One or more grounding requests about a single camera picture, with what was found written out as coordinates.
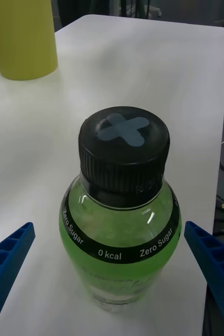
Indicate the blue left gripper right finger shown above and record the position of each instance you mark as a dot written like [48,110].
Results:
[216,265]

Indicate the yellow-green plastic bin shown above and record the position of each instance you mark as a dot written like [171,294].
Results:
[20,39]

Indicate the green bottle with black cap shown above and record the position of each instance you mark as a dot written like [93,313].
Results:
[117,262]

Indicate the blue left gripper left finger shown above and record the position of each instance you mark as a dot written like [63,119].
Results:
[6,265]

